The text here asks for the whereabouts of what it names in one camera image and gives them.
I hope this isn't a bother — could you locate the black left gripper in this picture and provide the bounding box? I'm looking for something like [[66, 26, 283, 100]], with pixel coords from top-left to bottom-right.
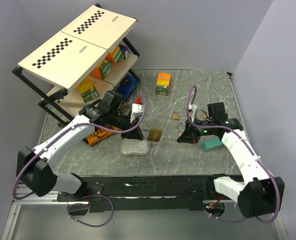
[[108, 109, 143, 141]]

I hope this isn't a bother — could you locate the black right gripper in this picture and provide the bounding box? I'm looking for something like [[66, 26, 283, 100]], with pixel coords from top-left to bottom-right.
[[177, 116, 214, 145]]

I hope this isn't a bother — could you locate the large brass padlock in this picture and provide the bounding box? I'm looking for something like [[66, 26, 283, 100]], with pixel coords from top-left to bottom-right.
[[178, 122, 186, 136], [141, 128, 163, 142]]

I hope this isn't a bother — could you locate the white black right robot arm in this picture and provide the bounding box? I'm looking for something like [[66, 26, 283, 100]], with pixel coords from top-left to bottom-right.
[[177, 102, 285, 219]]

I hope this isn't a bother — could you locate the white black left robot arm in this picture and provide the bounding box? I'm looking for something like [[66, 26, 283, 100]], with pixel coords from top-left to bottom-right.
[[12, 90, 146, 201]]

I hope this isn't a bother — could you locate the teal rectangular box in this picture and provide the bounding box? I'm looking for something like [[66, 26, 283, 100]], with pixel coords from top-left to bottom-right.
[[201, 137, 223, 152]]

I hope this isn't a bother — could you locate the orange snack bag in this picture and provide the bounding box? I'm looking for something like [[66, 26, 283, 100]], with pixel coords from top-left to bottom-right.
[[86, 128, 114, 147]]

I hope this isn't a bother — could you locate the orange green box on table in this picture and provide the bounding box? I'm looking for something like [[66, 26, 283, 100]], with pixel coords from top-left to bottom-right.
[[155, 73, 171, 96]]

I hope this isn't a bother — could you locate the yellow green box lower shelf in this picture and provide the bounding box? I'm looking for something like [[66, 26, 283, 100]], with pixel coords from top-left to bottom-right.
[[77, 76, 99, 103]]

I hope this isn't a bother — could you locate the orange green box middle shelf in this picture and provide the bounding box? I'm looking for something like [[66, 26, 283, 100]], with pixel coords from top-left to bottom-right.
[[90, 59, 112, 80]]

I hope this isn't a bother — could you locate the orange green box upper right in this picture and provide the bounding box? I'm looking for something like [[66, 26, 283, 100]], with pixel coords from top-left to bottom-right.
[[106, 46, 124, 64]]

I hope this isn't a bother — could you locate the purple white small box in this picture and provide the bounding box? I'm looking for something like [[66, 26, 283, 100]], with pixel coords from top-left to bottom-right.
[[119, 44, 130, 59]]

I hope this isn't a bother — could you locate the cream black two-tier shelf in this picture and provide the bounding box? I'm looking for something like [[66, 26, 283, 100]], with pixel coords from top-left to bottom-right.
[[12, 4, 140, 126]]

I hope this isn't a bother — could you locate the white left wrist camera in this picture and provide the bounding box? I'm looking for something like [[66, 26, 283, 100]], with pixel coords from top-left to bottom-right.
[[130, 97, 144, 123]]

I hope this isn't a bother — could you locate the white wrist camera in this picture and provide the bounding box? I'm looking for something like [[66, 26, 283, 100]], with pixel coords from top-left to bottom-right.
[[185, 103, 198, 122], [130, 97, 144, 123]]

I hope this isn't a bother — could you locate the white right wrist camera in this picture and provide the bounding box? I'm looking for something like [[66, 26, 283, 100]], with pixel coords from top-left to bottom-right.
[[185, 103, 198, 122]]

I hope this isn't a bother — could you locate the aluminium table frame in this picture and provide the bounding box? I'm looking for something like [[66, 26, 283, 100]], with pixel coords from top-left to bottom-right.
[[1, 69, 288, 240]]

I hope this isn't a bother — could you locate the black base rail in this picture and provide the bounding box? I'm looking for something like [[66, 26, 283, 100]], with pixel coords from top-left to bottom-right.
[[56, 174, 243, 213]]

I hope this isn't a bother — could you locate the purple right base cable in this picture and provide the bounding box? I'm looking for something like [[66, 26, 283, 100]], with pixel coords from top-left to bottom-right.
[[204, 199, 246, 223]]

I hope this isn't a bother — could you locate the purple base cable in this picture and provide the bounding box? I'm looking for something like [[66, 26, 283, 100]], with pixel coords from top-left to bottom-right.
[[204, 199, 246, 223], [67, 194, 115, 228]]

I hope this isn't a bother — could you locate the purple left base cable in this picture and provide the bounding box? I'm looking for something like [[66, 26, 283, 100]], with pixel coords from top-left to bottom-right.
[[67, 194, 115, 228]]

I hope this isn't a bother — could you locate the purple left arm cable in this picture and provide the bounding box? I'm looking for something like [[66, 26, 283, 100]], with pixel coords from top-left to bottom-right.
[[12, 93, 147, 200]]

